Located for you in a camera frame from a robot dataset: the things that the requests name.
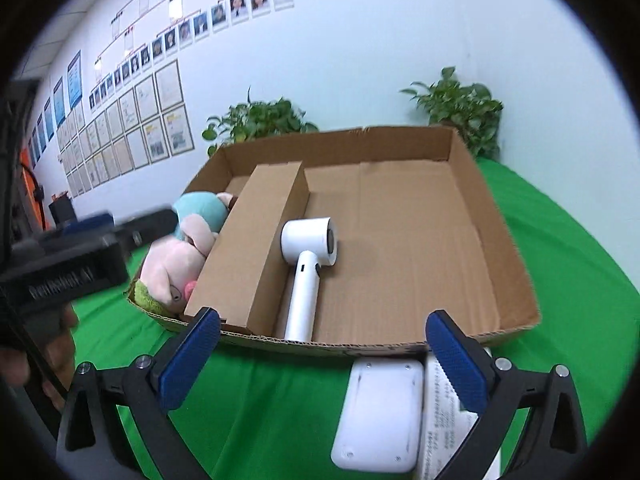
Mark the group of framed certificates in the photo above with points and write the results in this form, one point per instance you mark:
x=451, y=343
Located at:
x=140, y=130

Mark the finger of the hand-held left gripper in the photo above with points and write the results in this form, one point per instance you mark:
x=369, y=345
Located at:
x=90, y=224
x=147, y=227

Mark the white hair dryer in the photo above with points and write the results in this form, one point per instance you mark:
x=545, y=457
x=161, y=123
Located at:
x=305, y=280

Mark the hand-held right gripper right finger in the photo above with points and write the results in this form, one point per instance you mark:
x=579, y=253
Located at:
x=455, y=360

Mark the person's left hand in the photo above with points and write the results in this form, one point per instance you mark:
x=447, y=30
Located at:
x=60, y=355

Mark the long brown cardboard box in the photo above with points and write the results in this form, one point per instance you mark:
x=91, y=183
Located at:
x=250, y=245

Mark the black cabinet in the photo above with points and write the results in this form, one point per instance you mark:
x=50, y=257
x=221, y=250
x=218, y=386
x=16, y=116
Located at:
x=62, y=212

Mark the blue wall poster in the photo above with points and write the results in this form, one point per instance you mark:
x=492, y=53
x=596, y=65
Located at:
x=49, y=120
x=74, y=80
x=59, y=102

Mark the green tablecloth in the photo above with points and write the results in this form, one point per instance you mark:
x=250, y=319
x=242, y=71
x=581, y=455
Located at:
x=575, y=260

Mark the white green medicine box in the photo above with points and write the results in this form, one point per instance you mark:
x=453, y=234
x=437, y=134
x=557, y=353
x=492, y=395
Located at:
x=445, y=430

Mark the wall chart of portrait photos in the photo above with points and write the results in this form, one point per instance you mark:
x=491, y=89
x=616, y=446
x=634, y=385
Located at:
x=200, y=25

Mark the white plastic device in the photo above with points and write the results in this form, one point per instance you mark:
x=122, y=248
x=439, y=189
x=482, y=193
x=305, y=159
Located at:
x=380, y=415

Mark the bushy green potted plant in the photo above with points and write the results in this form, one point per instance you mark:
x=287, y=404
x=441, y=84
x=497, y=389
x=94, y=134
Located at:
x=260, y=120

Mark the pink pig plush toy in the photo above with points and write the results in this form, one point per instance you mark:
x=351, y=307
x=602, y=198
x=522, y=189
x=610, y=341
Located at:
x=172, y=260

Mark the large cardboard box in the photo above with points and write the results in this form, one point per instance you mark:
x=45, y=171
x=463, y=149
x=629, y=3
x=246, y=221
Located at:
x=410, y=240

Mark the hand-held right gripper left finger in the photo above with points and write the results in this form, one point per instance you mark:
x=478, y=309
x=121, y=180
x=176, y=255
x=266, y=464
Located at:
x=192, y=360

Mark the small green potted plant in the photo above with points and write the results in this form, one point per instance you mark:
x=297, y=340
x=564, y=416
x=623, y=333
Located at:
x=460, y=105

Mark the orange metal frame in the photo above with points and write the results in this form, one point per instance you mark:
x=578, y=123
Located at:
x=34, y=185

